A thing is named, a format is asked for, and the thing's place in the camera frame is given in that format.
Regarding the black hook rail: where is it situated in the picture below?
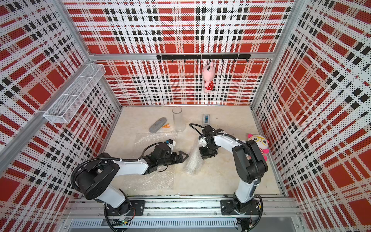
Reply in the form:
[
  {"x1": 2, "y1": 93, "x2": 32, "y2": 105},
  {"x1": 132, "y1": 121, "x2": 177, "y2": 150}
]
[{"x1": 156, "y1": 54, "x2": 252, "y2": 61}]

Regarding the grey oval case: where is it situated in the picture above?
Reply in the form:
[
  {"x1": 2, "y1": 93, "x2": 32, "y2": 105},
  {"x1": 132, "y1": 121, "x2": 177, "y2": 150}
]
[{"x1": 148, "y1": 117, "x2": 167, "y2": 133}]

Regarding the white wire mesh basket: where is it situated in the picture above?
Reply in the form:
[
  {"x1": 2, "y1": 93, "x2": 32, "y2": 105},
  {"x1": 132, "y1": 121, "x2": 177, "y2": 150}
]
[{"x1": 43, "y1": 63, "x2": 105, "y2": 124}]

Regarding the pink white owl plush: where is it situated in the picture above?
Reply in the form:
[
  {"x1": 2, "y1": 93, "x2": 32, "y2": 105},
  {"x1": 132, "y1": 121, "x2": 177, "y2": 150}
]
[{"x1": 248, "y1": 134, "x2": 270, "y2": 161}]

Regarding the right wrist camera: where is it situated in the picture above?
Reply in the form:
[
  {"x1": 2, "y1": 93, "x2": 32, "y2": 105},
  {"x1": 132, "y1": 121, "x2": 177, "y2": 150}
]
[{"x1": 199, "y1": 136, "x2": 208, "y2": 148}]

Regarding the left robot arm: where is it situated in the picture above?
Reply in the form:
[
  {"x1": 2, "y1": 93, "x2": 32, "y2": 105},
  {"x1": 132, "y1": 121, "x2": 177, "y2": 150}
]
[{"x1": 70, "y1": 139, "x2": 189, "y2": 216}]

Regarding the clear glass vase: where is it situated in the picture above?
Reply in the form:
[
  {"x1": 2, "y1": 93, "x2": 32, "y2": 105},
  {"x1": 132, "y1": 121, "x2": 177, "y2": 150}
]
[{"x1": 173, "y1": 107, "x2": 186, "y2": 132}]

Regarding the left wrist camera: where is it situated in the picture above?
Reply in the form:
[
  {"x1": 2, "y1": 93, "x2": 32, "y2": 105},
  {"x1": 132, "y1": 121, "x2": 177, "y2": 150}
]
[{"x1": 165, "y1": 139, "x2": 176, "y2": 149}]

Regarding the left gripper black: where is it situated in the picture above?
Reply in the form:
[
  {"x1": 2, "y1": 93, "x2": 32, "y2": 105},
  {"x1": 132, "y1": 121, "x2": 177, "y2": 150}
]
[{"x1": 157, "y1": 151, "x2": 188, "y2": 166}]

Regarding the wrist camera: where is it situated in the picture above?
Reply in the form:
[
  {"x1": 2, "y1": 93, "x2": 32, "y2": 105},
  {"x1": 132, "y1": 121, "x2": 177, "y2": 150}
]
[
  {"x1": 199, "y1": 136, "x2": 208, "y2": 148},
  {"x1": 165, "y1": 139, "x2": 176, "y2": 149}
]

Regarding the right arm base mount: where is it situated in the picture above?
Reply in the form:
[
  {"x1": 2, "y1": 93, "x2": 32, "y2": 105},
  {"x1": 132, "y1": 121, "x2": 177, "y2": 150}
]
[{"x1": 220, "y1": 199, "x2": 260, "y2": 216}]

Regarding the hanging pink plush toy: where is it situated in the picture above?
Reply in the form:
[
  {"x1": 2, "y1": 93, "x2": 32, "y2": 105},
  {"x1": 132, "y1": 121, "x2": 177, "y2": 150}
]
[{"x1": 202, "y1": 61, "x2": 215, "y2": 93}]

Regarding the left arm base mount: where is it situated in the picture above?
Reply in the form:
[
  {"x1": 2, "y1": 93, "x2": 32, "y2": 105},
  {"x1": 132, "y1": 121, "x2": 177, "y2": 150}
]
[{"x1": 105, "y1": 199, "x2": 146, "y2": 217}]

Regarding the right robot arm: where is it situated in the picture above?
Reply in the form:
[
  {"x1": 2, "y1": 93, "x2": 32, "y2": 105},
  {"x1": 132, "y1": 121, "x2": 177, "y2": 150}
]
[{"x1": 189, "y1": 123, "x2": 268, "y2": 215}]

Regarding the bubble wrap sheet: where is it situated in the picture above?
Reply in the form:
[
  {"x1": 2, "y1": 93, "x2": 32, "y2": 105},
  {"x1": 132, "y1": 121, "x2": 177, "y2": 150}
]
[
  {"x1": 115, "y1": 131, "x2": 178, "y2": 195},
  {"x1": 184, "y1": 146, "x2": 206, "y2": 176}
]

